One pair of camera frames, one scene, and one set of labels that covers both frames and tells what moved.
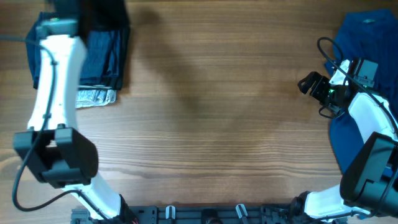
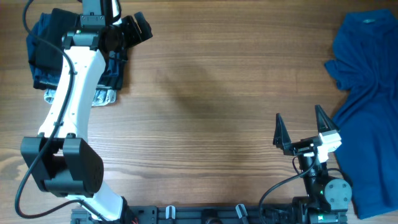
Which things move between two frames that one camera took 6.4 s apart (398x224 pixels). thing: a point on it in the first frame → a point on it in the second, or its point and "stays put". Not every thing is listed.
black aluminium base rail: (270, 214) stays put
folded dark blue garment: (103, 61) stays put
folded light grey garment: (94, 97) stays put
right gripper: (322, 81) → (282, 139)
